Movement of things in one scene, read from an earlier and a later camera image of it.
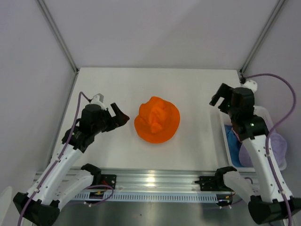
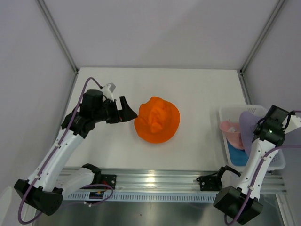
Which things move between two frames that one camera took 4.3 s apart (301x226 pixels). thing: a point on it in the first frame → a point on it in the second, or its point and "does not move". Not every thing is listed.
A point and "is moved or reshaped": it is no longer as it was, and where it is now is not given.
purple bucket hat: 278,146 is moved or reshaped
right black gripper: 224,91 → 282,130
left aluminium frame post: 52,25 does not move
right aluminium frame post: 279,5 does not move
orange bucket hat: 157,121 does not move
